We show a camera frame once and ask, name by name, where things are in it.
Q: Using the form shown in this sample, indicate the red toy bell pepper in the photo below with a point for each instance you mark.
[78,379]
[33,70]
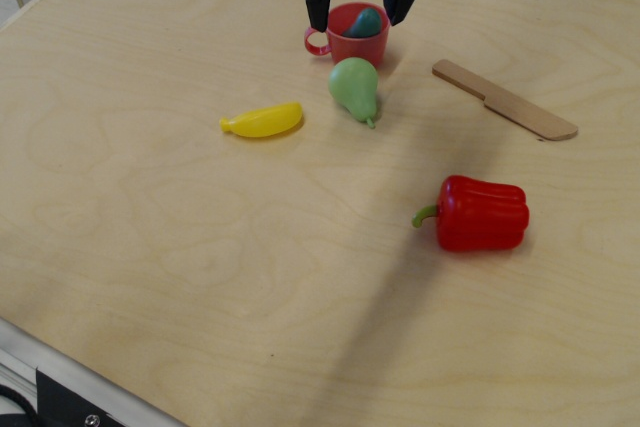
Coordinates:
[476,215]

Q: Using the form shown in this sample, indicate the dark green toy cucumber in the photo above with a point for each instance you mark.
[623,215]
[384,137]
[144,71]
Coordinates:
[367,24]

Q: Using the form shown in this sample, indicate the aluminium table frame rail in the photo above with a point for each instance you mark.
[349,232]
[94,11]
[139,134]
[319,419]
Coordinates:
[22,355]

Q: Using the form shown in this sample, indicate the yellow toy banana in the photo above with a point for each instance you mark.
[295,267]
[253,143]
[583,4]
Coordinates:
[264,122]

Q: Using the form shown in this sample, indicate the black corner bracket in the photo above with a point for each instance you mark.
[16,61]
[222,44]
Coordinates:
[57,405]

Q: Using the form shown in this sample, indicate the green toy pear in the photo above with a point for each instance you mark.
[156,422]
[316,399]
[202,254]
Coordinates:
[353,84]

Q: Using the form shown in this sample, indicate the wooden toy knife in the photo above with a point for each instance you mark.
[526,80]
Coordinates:
[506,104]

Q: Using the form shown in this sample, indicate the red plastic cup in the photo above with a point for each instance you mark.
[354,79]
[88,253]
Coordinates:
[339,47]

